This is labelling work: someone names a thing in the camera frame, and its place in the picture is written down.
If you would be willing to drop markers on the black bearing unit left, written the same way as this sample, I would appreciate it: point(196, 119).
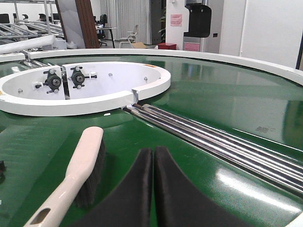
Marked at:
point(53, 81)

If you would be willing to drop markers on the cream hand brush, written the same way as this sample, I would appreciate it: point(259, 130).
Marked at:
point(83, 174)

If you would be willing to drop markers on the white office chair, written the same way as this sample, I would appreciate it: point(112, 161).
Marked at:
point(130, 38)

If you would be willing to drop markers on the brown wooden pillar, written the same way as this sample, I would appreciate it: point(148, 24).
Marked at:
point(87, 24)

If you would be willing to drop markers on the green potted plant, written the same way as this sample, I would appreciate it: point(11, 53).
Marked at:
point(162, 31)

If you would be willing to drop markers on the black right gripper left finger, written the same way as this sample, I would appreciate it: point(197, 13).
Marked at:
point(129, 204)

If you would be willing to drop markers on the red box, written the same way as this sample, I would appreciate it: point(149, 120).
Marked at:
point(167, 46)

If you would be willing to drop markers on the chrome roller strip right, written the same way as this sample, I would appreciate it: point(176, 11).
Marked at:
point(266, 164)

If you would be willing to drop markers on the pink wall notice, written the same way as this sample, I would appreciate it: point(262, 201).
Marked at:
point(176, 20)

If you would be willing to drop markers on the white foam roll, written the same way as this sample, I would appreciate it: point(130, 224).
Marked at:
point(27, 44)

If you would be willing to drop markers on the black bearing unit right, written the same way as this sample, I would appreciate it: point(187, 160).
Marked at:
point(78, 77)

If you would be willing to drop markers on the roller conveyor rack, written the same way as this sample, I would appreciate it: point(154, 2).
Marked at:
point(23, 19)

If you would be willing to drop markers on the black bearing unit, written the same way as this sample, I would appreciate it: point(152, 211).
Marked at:
point(78, 77)
point(53, 81)

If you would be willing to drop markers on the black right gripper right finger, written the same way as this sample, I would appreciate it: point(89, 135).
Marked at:
point(179, 203)

